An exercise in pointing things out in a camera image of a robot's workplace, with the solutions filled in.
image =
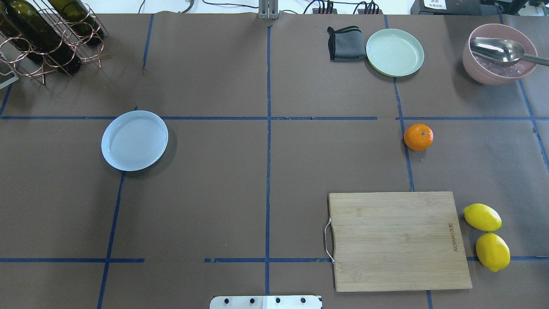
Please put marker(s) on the light blue plate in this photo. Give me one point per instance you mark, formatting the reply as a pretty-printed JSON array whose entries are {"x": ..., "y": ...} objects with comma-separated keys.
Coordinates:
[{"x": 135, "y": 140}]

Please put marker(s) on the light green plate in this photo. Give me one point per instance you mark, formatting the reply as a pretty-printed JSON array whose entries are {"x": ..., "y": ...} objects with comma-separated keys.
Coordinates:
[{"x": 394, "y": 53}]

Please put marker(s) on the dark grey folded cloth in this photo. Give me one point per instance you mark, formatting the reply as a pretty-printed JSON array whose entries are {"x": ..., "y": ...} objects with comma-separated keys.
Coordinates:
[{"x": 346, "y": 44}]

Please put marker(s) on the orange mandarin fruit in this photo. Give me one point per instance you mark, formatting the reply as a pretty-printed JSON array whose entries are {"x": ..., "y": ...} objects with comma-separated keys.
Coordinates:
[{"x": 418, "y": 137}]

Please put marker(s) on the bamboo cutting board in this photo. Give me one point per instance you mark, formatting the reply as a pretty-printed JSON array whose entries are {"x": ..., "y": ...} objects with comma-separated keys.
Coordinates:
[{"x": 396, "y": 241}]

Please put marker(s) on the yellow lemon near board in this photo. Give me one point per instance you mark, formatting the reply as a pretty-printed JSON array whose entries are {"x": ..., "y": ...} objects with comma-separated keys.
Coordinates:
[{"x": 482, "y": 217}]

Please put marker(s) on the pink bowl with ice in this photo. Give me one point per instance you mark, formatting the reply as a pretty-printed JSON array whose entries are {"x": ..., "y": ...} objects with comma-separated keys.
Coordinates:
[{"x": 489, "y": 73}]

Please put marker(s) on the yellow lemon far side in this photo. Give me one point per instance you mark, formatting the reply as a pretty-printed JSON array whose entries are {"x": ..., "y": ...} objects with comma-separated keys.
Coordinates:
[{"x": 492, "y": 252}]

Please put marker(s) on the dark green wine bottle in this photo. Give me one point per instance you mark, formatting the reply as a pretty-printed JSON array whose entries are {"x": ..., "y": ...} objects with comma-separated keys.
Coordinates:
[
  {"x": 41, "y": 35},
  {"x": 8, "y": 31},
  {"x": 80, "y": 19}
]

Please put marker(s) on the steel ice scoop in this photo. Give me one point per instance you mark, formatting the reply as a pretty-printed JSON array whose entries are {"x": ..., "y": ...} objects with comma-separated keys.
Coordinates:
[{"x": 503, "y": 51}]

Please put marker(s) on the aluminium frame post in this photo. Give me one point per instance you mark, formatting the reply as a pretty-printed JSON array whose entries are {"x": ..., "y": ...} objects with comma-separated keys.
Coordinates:
[{"x": 268, "y": 9}]

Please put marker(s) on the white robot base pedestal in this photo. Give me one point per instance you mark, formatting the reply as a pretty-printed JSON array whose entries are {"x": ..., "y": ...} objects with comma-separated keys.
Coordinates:
[{"x": 267, "y": 302}]

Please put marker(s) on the copper wire bottle rack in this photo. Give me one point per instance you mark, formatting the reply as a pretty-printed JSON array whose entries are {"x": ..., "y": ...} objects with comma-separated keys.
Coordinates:
[{"x": 32, "y": 64}]

